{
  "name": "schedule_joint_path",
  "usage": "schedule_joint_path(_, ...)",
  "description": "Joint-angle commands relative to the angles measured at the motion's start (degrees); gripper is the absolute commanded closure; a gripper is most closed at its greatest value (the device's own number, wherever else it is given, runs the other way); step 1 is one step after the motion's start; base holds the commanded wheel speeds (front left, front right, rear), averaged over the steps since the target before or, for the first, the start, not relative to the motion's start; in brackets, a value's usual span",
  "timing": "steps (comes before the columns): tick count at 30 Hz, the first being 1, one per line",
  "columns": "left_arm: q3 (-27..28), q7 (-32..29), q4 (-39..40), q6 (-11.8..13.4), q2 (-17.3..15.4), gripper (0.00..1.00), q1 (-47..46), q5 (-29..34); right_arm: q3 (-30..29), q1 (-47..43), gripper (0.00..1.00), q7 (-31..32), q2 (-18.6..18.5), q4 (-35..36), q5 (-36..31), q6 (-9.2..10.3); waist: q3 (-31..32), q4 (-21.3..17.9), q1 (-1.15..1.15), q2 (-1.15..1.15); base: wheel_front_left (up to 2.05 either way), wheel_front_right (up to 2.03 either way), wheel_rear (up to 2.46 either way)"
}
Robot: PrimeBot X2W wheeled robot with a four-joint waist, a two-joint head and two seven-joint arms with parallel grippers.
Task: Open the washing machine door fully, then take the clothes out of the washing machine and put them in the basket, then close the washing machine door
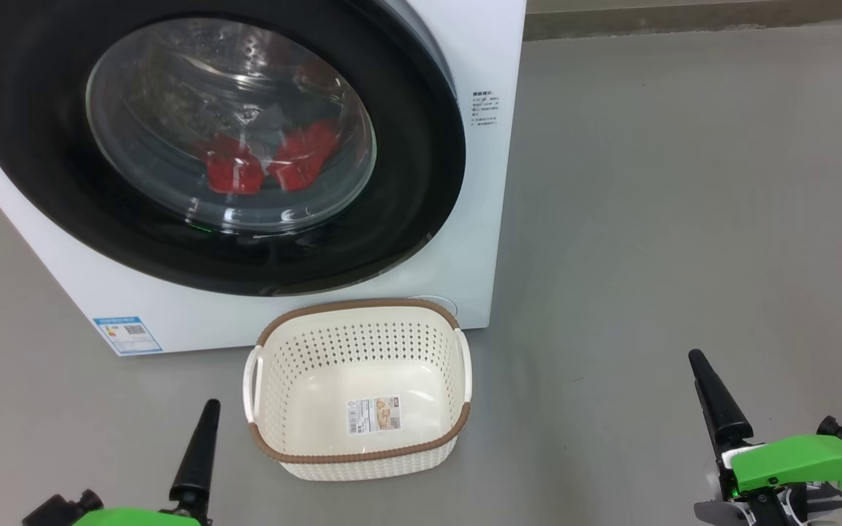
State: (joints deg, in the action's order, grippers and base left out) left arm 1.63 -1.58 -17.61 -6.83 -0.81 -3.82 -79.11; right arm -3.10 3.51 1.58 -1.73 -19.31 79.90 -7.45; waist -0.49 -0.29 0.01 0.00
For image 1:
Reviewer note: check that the white front-load washing machine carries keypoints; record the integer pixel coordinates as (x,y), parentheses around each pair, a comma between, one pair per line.
(479,256)

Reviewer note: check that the round white filter cover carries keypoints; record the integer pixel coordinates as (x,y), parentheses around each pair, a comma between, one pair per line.
(439,303)

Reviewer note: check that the stainless steel washing machine drum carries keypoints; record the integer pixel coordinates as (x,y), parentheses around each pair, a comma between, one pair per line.
(172,88)

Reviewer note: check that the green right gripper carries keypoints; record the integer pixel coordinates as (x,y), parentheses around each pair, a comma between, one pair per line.
(794,460)

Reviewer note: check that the cream laundry basket brown rim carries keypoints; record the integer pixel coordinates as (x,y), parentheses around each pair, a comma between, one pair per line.
(319,365)

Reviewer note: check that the printed instruction sticker label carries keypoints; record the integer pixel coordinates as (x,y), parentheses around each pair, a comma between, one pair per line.
(373,415)

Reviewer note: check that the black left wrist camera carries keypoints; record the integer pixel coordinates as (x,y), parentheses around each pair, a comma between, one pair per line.
(63,510)

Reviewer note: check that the red and white garment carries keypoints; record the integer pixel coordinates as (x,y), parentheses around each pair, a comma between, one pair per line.
(234,172)

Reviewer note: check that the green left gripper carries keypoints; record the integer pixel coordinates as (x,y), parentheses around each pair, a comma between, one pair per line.
(136,517)

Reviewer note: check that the black round glass washer door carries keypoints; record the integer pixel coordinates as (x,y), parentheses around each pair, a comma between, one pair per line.
(26,146)

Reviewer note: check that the blue energy label sticker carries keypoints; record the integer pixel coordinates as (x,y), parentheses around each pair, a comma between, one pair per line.
(127,336)

